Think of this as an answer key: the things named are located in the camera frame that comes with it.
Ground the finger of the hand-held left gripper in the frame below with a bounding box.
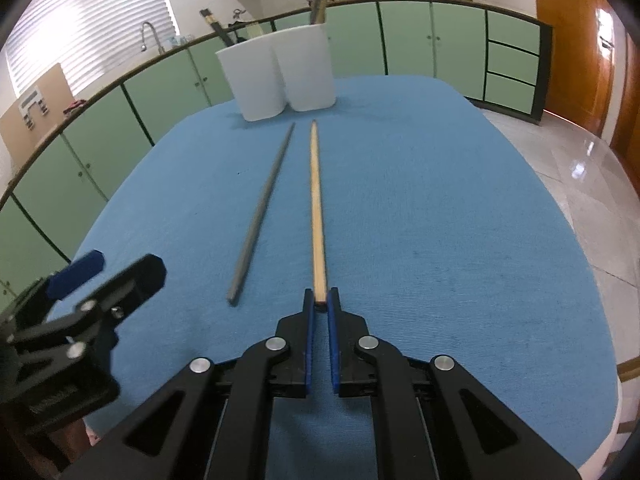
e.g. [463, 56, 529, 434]
[10, 254, 167, 361]
[0, 249, 106, 332]

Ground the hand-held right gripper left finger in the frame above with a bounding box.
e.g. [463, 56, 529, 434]
[62, 287, 317, 480]

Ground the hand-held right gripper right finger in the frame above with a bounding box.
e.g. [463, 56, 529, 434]
[326, 286, 583, 480]

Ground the black chopstick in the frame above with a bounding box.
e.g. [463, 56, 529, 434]
[199, 7, 236, 45]
[202, 10, 240, 46]

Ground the white plastic utensil holder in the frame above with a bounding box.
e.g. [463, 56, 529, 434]
[215, 22, 337, 122]

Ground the person's left hand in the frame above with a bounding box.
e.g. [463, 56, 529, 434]
[57, 417, 95, 466]

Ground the plain grey chopstick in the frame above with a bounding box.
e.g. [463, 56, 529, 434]
[226, 121, 297, 308]

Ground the brown cardboard sheet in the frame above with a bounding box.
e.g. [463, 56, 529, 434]
[0, 62, 76, 161]

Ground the blue table mat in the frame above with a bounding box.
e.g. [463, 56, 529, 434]
[47, 74, 621, 480]

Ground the white window blind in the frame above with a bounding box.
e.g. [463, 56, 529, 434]
[5, 0, 178, 98]

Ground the metal kitchen faucet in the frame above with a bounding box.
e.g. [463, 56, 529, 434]
[140, 21, 165, 56]

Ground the green cabinet drawer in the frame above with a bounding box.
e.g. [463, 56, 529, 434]
[486, 10, 542, 56]
[486, 40, 541, 86]
[484, 72, 538, 116]

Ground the green base cabinet run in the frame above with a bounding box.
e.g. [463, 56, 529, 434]
[0, 0, 553, 311]

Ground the brown wooden door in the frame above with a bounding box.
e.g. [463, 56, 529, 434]
[529, 0, 640, 171]

